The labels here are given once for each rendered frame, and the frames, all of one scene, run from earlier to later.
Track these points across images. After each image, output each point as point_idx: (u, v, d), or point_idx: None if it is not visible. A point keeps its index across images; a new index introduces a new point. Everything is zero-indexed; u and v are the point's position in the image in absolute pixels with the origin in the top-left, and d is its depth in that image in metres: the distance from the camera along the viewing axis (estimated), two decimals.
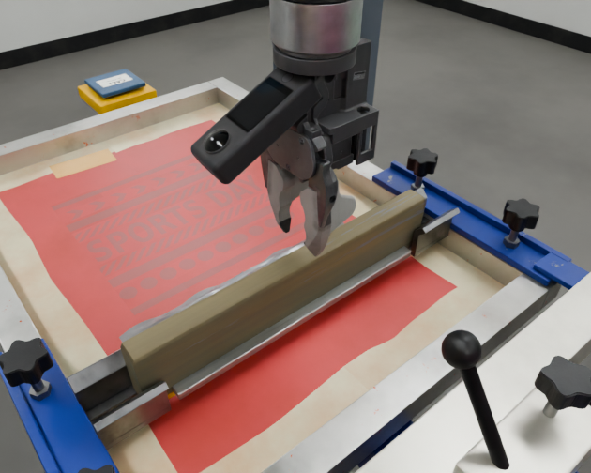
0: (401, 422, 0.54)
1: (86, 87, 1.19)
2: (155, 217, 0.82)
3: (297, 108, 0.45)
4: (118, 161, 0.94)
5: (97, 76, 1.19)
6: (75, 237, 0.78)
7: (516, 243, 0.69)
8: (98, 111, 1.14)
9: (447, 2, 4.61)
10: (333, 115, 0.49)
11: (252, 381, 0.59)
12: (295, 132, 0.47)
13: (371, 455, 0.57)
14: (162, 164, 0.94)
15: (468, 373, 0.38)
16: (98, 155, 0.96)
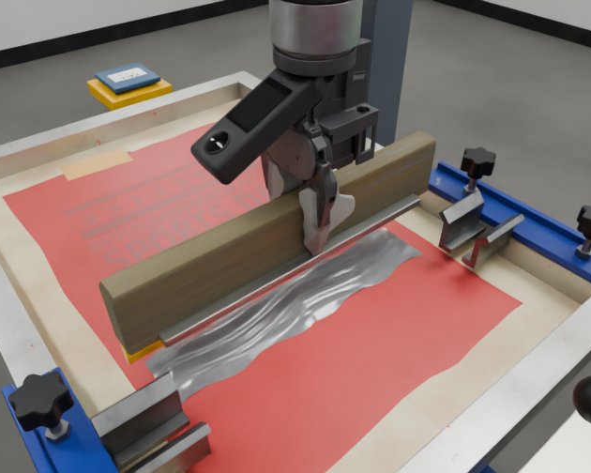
0: (480, 468, 0.46)
1: (97, 82, 1.11)
2: (177, 223, 0.74)
3: (297, 108, 0.45)
4: (134, 161, 0.86)
5: (108, 70, 1.11)
6: (90, 247, 0.70)
7: None
8: (110, 107, 1.06)
9: None
10: (333, 115, 0.49)
11: (301, 416, 0.51)
12: (295, 132, 0.47)
13: None
14: None
15: None
16: (113, 155, 0.88)
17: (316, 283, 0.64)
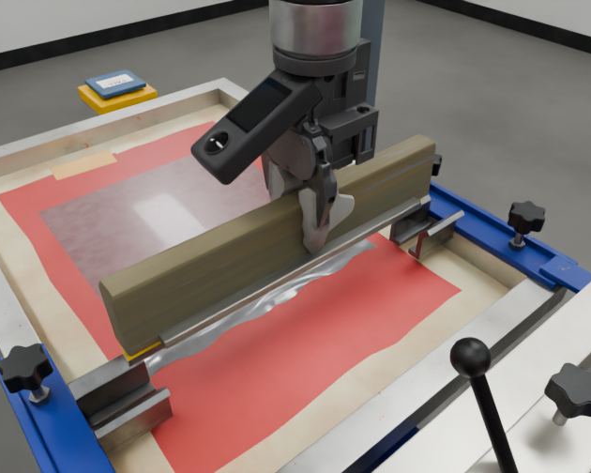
0: (406, 429, 0.53)
1: (86, 88, 1.18)
2: None
3: (297, 109, 0.45)
4: (118, 162, 0.94)
5: (97, 77, 1.18)
6: None
7: (522, 246, 0.68)
8: (98, 112, 1.13)
9: (447, 2, 4.61)
10: (333, 115, 0.49)
11: (255, 387, 0.58)
12: (295, 132, 0.47)
13: (376, 462, 0.57)
14: (163, 166, 0.93)
15: (477, 381, 0.37)
16: (98, 157, 0.95)
17: None
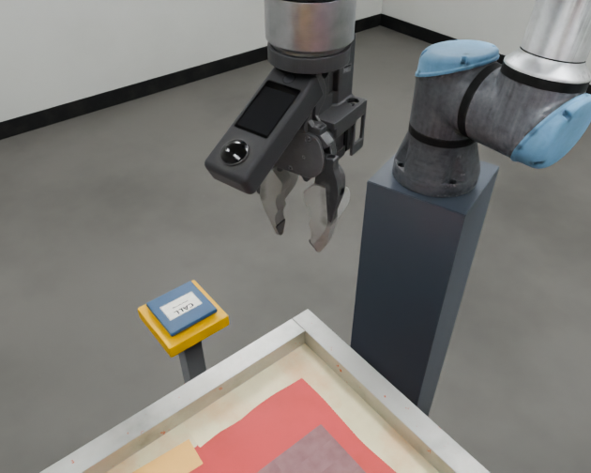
0: None
1: (147, 311, 1.04)
2: None
3: (306, 107, 0.45)
4: (204, 466, 0.79)
5: (159, 297, 1.04)
6: None
7: None
8: (164, 348, 0.99)
9: None
10: (329, 111, 0.49)
11: None
12: (300, 132, 0.47)
13: None
14: None
15: None
16: (179, 453, 0.81)
17: None
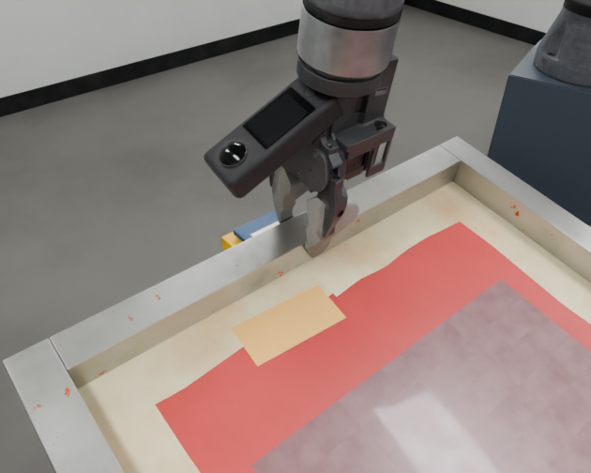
0: None
1: (234, 239, 0.88)
2: None
3: (318, 126, 0.43)
4: (349, 322, 0.53)
5: (249, 224, 0.88)
6: None
7: None
8: None
9: (503, 27, 4.31)
10: (350, 129, 0.48)
11: None
12: (311, 145, 0.46)
13: None
14: (430, 337, 0.53)
15: None
16: (309, 302, 0.54)
17: None
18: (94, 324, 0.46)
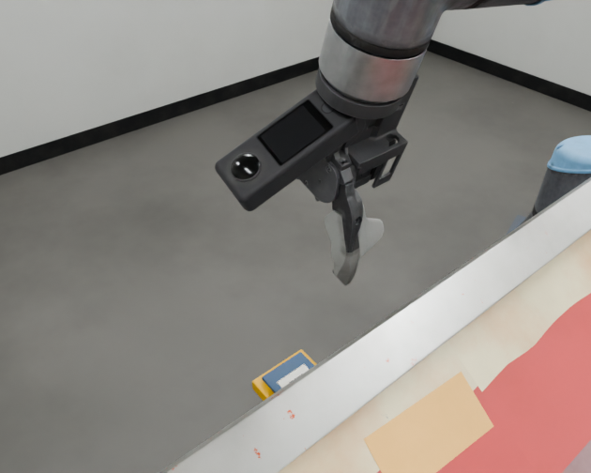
0: None
1: (263, 384, 1.06)
2: None
3: (334, 144, 0.43)
4: (497, 433, 0.42)
5: (275, 371, 1.06)
6: None
7: None
8: None
9: (499, 69, 4.49)
10: (363, 144, 0.47)
11: None
12: (324, 159, 0.46)
13: None
14: (581, 459, 0.44)
15: None
16: (451, 400, 0.42)
17: None
18: (207, 463, 0.31)
